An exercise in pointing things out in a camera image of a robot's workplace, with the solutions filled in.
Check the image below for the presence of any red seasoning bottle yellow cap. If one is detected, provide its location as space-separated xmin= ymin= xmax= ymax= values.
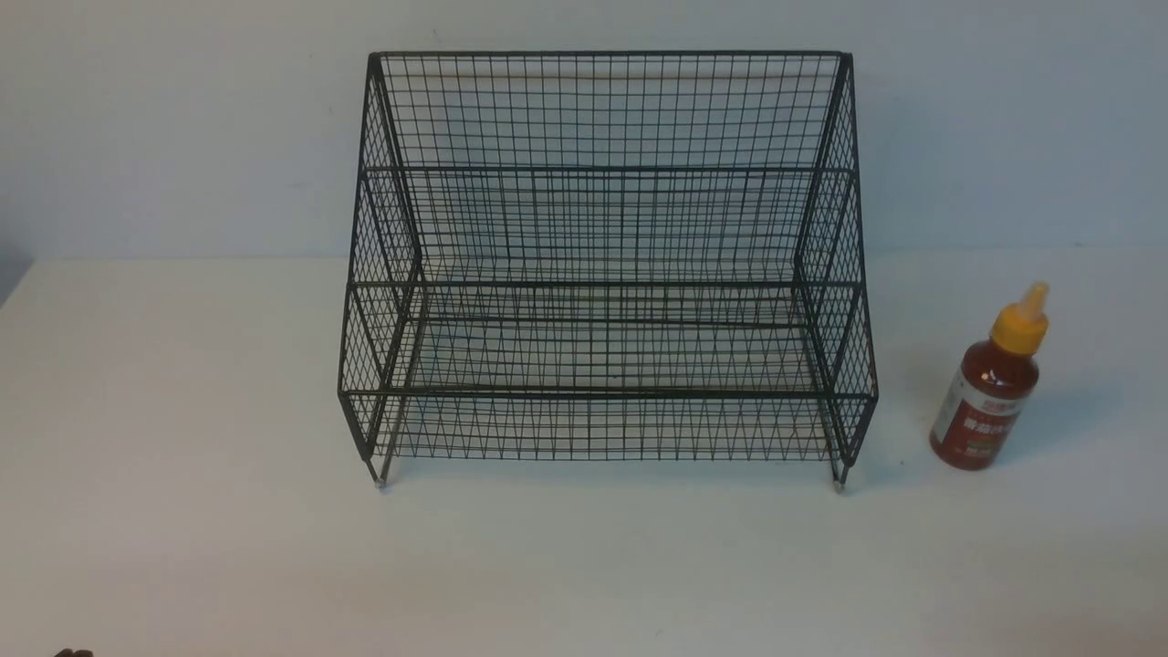
xmin=929 ymin=282 xmax=1048 ymax=471

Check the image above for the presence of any black wire mesh shelf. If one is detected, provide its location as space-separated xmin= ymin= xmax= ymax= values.
xmin=338 ymin=49 xmax=880 ymax=490

